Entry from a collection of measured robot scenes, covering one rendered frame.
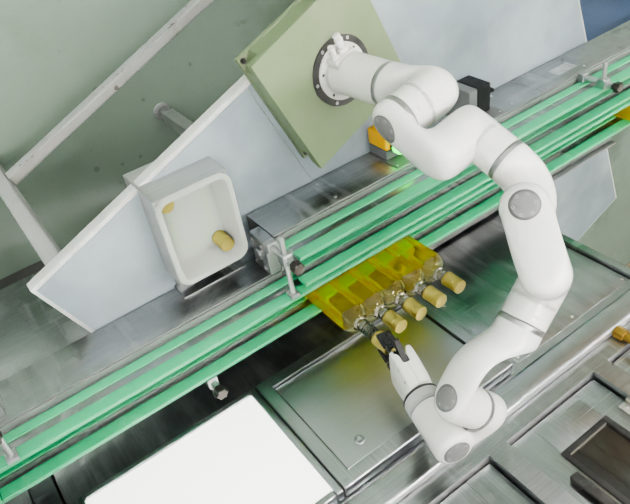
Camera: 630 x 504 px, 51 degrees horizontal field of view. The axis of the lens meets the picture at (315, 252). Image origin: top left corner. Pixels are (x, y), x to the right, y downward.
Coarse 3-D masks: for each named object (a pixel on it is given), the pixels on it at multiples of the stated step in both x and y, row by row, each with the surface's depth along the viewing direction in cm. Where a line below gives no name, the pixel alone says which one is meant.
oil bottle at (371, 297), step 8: (344, 272) 155; (352, 272) 154; (336, 280) 153; (344, 280) 152; (352, 280) 152; (360, 280) 152; (344, 288) 151; (352, 288) 150; (360, 288) 149; (368, 288) 149; (376, 288) 149; (360, 296) 147; (368, 296) 147; (376, 296) 147; (384, 296) 147; (368, 304) 146; (376, 304) 146; (384, 304) 147; (368, 312) 146
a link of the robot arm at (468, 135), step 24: (384, 120) 122; (408, 120) 119; (456, 120) 119; (480, 120) 119; (408, 144) 120; (432, 144) 117; (456, 144) 117; (480, 144) 118; (504, 144) 117; (432, 168) 119; (456, 168) 118; (480, 168) 121
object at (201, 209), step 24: (192, 192) 143; (216, 192) 146; (168, 216) 142; (192, 216) 146; (216, 216) 150; (240, 216) 145; (168, 240) 136; (192, 240) 149; (240, 240) 149; (192, 264) 149; (216, 264) 148
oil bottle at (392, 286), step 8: (360, 264) 156; (368, 264) 156; (376, 264) 155; (360, 272) 154; (368, 272) 153; (376, 272) 153; (384, 272) 153; (368, 280) 152; (376, 280) 151; (384, 280) 150; (392, 280) 150; (400, 280) 150; (384, 288) 148; (392, 288) 148; (400, 288) 148; (392, 296) 148; (392, 304) 149
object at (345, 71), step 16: (336, 32) 138; (336, 48) 141; (352, 48) 140; (336, 64) 139; (352, 64) 137; (368, 64) 134; (320, 80) 143; (336, 80) 141; (352, 80) 136; (368, 80) 133; (336, 96) 147; (352, 96) 140; (368, 96) 134
